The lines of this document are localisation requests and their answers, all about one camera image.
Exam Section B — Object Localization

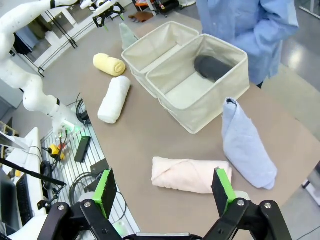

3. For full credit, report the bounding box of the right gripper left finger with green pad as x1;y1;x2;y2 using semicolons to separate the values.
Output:
37;167;126;240

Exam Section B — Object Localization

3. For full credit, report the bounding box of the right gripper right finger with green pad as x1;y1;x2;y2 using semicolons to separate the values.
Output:
202;167;293;240

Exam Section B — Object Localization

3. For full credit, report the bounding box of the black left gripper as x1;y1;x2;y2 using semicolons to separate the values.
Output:
87;0;126;32

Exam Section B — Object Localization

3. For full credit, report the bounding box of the light blue cone towel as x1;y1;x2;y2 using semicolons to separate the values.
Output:
221;97;279;190

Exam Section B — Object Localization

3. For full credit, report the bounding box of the green cone folded towel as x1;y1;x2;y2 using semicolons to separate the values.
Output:
119;22;140;51

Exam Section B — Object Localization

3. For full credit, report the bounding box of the brown cloth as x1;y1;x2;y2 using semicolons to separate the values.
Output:
128;11;154;24

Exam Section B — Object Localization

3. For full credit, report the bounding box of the pink rolled towel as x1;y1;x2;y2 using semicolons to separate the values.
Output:
151;156;233;195

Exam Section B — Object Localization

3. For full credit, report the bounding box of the flat black box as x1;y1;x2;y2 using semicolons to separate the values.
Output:
74;135;92;163

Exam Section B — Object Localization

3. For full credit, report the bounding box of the orange and black machine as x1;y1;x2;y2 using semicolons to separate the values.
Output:
133;0;176;18

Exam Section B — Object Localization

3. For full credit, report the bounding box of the yellow rolled towel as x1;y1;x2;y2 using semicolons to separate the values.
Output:
93;52;127;77

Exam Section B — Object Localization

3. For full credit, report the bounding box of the beige fabric storage box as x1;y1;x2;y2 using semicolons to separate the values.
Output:
121;21;201;99
145;33;251;135

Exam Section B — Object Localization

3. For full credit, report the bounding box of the yellow emergency stop button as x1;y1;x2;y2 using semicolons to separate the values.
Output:
48;144;66;161

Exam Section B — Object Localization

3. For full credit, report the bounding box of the black tripod rod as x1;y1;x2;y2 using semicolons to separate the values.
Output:
0;158;68;188

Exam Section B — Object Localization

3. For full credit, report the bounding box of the black keyboard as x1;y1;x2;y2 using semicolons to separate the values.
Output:
15;172;35;226

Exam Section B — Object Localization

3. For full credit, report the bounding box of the white desk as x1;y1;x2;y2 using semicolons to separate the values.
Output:
3;126;49;237

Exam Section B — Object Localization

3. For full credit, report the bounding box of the white rolled towel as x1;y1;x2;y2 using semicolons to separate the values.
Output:
97;75;132;124

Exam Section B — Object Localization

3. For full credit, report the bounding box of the black computer monitor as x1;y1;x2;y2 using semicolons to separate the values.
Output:
0;168;21;237

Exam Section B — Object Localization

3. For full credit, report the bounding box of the dark grey rolled towel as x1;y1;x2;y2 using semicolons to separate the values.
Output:
194;55;235;84

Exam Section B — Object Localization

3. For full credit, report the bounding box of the person in blue shirt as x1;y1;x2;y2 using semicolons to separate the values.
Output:
195;0;300;87

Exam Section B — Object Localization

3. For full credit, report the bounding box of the black coiled cable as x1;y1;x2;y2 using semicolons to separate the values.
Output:
68;171;101;202

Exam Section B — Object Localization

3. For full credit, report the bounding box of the black metal stand frame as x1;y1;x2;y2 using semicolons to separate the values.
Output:
37;9;79;78

